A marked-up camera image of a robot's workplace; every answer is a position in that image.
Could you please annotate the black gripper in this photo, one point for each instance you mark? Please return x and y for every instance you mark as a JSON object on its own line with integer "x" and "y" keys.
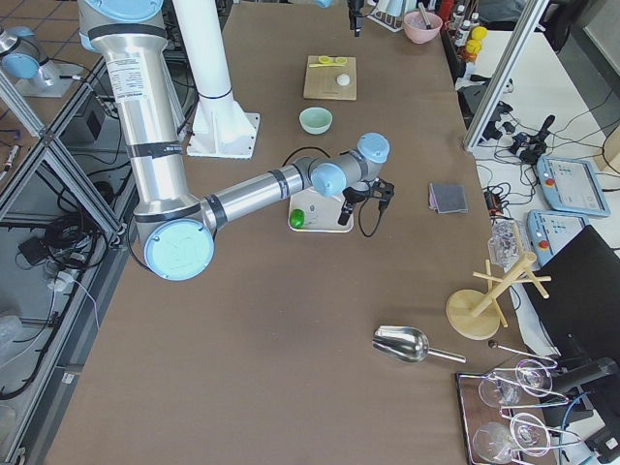
{"x": 356, "y": 9}
{"x": 352, "y": 195}

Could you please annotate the white steamed bun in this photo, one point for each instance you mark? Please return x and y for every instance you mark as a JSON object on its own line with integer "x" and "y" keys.
{"x": 343, "y": 80}

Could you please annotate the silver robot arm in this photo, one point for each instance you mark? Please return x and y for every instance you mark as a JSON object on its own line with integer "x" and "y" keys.
{"x": 176, "y": 228}
{"x": 329, "y": 3}

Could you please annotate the pink bowl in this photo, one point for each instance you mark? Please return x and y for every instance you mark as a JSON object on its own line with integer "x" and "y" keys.
{"x": 415, "y": 27}

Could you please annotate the mint green bowl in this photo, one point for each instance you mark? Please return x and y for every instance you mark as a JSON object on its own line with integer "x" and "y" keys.
{"x": 315, "y": 120}

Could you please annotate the white rectangular tray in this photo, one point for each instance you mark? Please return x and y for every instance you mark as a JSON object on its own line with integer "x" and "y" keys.
{"x": 321, "y": 213}

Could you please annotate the green lime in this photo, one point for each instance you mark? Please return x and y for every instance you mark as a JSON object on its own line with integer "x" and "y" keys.
{"x": 297, "y": 219}

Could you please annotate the wooden cutting board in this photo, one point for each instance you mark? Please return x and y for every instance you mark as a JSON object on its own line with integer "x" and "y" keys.
{"x": 320, "y": 83}

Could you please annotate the grey folded cloth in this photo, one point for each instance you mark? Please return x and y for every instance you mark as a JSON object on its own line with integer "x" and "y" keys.
{"x": 447, "y": 198}

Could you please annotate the yellow toy fruit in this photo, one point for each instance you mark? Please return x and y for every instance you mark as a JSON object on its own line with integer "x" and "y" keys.
{"x": 474, "y": 43}

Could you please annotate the metal scoop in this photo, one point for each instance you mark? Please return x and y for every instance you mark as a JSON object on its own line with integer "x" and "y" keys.
{"x": 408, "y": 344}

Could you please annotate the clear glass container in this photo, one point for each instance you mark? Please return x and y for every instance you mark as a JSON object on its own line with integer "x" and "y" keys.
{"x": 504, "y": 244}

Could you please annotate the wooden mug tree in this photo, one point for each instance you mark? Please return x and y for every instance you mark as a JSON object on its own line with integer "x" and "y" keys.
{"x": 478, "y": 316}

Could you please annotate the lower teach pendant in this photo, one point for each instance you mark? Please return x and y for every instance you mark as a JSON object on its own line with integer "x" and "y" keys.
{"x": 550, "y": 231}

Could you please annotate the teach pendant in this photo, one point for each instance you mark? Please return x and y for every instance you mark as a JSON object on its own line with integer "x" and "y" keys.
{"x": 571, "y": 186}
{"x": 550, "y": 231}

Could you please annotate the upper teach pendant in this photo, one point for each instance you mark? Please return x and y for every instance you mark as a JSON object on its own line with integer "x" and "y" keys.
{"x": 571, "y": 186}

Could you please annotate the wine glass rack tray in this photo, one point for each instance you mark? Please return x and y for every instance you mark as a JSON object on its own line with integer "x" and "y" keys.
{"x": 501, "y": 414}

